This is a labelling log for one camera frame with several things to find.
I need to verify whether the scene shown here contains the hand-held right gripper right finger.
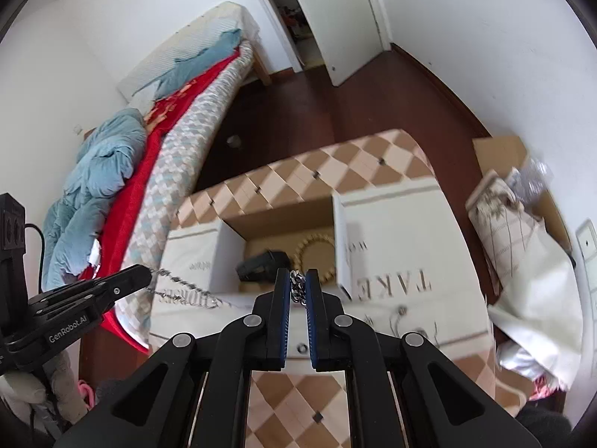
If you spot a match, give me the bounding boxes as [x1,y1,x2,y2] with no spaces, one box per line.
[305,268,544,448]

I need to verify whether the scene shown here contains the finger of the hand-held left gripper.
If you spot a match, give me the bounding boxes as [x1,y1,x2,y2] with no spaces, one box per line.
[27,264,153,325]

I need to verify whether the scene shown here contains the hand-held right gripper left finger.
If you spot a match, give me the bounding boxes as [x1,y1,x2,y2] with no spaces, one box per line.
[56,268,292,448]

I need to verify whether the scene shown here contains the silver chain necklace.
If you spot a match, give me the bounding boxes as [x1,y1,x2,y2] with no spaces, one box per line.
[148,267,309,311]

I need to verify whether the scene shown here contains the white printed cardboard box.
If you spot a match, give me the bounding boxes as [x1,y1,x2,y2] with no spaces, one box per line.
[149,182,496,365]

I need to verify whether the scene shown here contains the small black box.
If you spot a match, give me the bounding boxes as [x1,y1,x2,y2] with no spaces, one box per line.
[235,250,293,283]

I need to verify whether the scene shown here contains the white cloth bundle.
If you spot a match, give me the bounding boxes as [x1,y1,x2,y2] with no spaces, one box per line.
[0,349,90,432]

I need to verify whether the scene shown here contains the red blanket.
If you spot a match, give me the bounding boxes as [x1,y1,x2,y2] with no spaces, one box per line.
[78,51,240,354]

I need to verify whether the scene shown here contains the pink hook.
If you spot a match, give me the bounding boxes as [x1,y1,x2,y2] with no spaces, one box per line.
[76,379,97,408]

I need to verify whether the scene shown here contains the light blue duvet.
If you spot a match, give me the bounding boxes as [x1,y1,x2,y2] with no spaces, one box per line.
[40,108,150,293]

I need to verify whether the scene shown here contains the bed with patterned mattress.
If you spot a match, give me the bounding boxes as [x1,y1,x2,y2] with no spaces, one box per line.
[114,40,255,352]

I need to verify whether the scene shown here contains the beige checkered tablecloth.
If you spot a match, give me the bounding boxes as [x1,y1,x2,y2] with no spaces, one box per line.
[174,128,537,448]

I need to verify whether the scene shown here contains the white patterned bag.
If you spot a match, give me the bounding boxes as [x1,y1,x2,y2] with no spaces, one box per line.
[465,167,585,392]

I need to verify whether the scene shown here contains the teal cloth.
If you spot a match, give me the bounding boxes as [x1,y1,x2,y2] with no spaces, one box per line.
[134,28,244,100]

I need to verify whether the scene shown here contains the white mattress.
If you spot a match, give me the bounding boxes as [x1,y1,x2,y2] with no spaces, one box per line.
[116,2,260,109]

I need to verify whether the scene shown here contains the brown cardboard box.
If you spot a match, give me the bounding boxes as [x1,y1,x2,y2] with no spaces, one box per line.
[471,136,575,253]

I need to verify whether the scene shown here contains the clear plastic wrap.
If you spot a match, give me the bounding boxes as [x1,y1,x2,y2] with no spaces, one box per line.
[505,155,550,216]

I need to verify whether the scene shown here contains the white door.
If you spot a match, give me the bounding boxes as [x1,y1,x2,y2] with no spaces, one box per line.
[321,0,393,88]

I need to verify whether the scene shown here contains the gold beaded bracelet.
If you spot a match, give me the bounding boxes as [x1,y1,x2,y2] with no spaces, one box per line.
[293,234,337,274]

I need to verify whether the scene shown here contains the black cable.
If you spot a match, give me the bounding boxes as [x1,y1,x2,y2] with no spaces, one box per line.
[23,224,48,292]

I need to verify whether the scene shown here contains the thin silver necklace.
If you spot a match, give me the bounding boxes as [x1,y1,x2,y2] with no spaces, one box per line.
[361,305,442,349]

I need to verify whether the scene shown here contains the wooden bed frame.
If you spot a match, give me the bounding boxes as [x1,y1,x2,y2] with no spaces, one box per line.
[251,41,272,87]

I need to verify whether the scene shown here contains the white wall socket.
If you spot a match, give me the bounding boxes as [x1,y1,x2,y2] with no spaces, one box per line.
[575,218,597,300]

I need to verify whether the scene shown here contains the white door frame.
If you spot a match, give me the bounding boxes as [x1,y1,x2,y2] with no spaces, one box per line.
[241,0,305,74]

